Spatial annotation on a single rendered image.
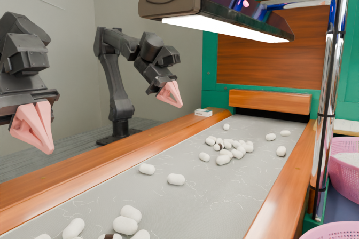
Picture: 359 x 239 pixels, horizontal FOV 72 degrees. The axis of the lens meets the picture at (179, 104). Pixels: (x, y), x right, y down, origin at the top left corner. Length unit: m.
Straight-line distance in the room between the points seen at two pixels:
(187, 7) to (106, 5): 2.60
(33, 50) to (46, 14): 2.27
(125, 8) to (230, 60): 1.73
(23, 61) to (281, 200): 0.44
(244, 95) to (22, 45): 0.80
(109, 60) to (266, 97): 0.62
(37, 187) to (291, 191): 0.45
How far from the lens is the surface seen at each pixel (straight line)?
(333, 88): 0.46
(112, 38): 0.95
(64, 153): 0.94
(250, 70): 1.08
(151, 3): 0.31
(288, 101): 0.98
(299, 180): 0.54
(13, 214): 0.49
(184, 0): 0.28
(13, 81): 0.46
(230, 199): 0.49
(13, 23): 0.50
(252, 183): 0.55
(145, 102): 2.52
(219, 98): 1.13
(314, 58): 1.03
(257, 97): 1.00
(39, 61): 0.42
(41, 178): 0.56
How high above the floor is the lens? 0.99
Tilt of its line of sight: 11 degrees down
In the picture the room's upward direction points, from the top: straight up
